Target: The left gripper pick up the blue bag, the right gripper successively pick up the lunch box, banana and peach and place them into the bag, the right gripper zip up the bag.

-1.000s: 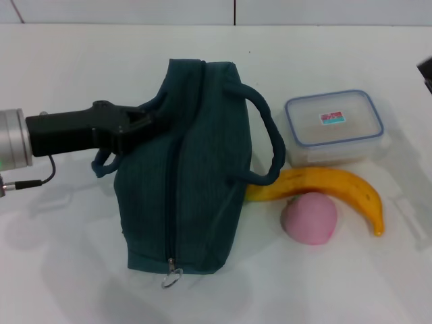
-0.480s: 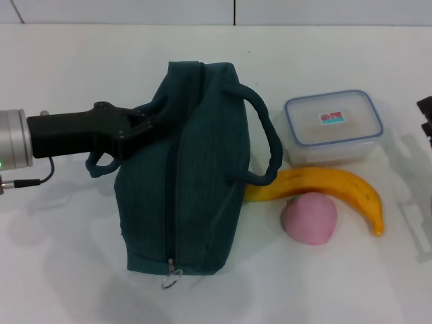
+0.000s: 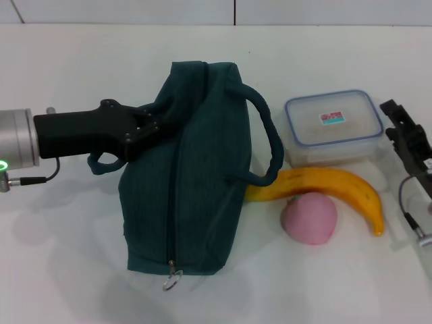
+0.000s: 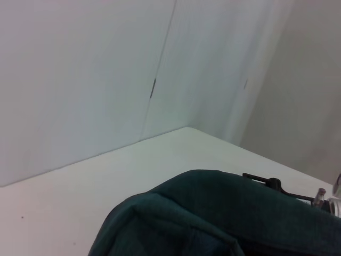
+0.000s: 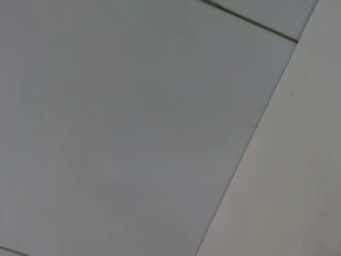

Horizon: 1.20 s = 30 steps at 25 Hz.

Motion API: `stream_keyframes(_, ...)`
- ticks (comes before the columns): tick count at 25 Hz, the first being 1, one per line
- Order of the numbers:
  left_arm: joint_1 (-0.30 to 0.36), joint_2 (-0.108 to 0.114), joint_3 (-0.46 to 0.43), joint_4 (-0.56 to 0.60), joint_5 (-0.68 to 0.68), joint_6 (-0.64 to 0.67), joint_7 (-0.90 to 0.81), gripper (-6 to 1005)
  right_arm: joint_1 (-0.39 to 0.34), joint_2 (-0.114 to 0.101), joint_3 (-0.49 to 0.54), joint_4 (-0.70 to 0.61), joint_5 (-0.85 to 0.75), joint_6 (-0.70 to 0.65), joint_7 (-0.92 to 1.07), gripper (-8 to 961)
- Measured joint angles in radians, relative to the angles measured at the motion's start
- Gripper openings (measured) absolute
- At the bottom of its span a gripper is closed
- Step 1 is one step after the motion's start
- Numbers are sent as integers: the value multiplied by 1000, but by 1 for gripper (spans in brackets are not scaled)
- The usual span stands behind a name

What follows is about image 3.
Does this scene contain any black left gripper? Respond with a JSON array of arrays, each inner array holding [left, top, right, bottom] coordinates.
[[32, 99, 170, 162]]

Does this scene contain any clear blue-rimmed food container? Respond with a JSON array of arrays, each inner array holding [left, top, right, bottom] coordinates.
[[283, 88, 385, 169]]

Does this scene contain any yellow banana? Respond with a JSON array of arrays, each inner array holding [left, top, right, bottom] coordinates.
[[245, 166, 386, 238]]

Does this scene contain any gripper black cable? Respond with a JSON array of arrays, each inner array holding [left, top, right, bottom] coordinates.
[[6, 157, 62, 187], [397, 174, 432, 248]]

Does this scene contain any dark teal insulated bag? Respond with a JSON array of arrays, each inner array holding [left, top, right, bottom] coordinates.
[[86, 60, 285, 292]]

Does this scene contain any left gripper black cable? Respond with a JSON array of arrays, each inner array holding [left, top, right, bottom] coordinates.
[[6, 157, 62, 187]]

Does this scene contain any pink peach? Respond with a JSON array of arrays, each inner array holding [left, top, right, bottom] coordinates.
[[280, 194, 340, 246]]

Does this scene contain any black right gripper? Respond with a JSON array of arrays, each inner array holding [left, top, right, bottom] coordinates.
[[379, 99, 432, 200]]

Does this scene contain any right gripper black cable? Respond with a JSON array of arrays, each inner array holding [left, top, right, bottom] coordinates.
[[397, 174, 432, 248]]

